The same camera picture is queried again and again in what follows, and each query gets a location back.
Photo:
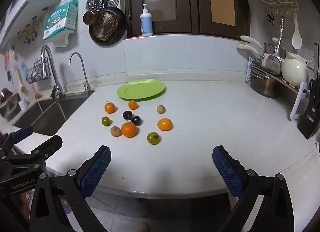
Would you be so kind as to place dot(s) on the metal skimmer ladle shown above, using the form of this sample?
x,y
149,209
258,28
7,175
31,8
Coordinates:
x,y
274,63

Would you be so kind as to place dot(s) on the brown longan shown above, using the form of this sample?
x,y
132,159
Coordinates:
x,y
160,109
115,131

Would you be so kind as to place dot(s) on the chrome pull-down faucet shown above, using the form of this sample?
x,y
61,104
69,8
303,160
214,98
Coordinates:
x,y
50,71

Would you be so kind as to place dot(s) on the white rice paddle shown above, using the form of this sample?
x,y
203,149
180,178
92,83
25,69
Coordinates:
x,y
296,36

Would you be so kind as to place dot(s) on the stainless steel pot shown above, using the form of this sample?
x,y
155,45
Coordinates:
x,y
265,85

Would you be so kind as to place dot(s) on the small brass pot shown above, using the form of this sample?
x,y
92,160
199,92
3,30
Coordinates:
x,y
92,17

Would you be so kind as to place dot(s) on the dark brown window frame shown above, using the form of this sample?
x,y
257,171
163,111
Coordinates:
x,y
185,1

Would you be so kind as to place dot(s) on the black frying pan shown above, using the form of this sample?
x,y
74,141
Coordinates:
x,y
107,28

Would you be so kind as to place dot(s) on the small white cup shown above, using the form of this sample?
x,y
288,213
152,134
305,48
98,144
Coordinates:
x,y
23,104

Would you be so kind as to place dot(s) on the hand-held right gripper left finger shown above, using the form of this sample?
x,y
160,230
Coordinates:
x,y
96,172

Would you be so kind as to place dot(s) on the black knife block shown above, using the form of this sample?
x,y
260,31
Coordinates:
x,y
310,122

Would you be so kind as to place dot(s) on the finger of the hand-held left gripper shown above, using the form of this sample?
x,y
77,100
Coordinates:
x,y
50,144
22,133

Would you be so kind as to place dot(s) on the slim chrome gooseneck faucet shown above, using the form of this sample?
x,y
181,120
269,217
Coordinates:
x,y
81,71

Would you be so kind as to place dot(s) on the teal white bag box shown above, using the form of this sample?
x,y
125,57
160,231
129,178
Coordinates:
x,y
60,20

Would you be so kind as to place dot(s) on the green cherry tomato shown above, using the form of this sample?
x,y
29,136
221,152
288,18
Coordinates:
x,y
105,121
153,138

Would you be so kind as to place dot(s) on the oval orange kumquat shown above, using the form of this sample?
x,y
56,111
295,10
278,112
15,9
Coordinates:
x,y
164,124

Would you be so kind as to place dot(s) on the orange tangerine with stem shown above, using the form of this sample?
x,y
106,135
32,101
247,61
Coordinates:
x,y
110,108

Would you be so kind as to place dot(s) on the white ceramic pitcher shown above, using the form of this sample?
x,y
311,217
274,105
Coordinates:
x,y
295,71

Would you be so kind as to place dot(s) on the hanging dish brush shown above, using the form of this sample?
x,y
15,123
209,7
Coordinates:
x,y
21,86

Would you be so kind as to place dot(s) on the white blue pump bottle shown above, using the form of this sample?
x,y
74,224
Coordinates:
x,y
146,24

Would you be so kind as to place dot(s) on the dark purple plum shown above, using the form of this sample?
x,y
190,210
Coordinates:
x,y
136,120
127,115

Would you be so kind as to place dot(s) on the large orange tangerine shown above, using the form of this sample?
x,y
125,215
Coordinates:
x,y
129,129

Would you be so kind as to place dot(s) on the green plate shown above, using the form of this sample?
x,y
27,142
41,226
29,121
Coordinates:
x,y
141,89

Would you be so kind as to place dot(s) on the metal kitchen rack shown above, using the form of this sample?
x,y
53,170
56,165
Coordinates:
x,y
250,69

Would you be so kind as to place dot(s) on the small black scissors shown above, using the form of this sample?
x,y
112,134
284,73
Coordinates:
x,y
270,17

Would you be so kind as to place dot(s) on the small orange tangerine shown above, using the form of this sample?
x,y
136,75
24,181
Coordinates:
x,y
132,105

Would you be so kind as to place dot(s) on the steel sink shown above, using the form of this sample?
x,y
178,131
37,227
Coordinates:
x,y
47,115

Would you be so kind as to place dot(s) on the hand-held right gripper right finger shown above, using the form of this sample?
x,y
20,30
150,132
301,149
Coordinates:
x,y
227,172

